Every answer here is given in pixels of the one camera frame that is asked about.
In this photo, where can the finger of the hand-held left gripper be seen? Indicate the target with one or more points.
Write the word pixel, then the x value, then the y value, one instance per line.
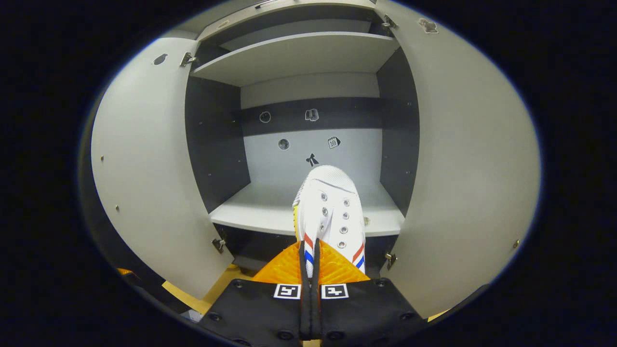
pixel 127 273

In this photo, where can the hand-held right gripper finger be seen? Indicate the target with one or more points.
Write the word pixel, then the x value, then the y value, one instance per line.
pixel 316 313
pixel 305 313

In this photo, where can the white striped shoe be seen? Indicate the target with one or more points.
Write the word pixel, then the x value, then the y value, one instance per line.
pixel 328 202

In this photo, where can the grey white shoe cabinet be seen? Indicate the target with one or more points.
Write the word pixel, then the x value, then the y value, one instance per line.
pixel 299 58

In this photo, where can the beige cabinet drawer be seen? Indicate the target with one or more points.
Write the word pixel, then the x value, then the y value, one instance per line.
pixel 231 23

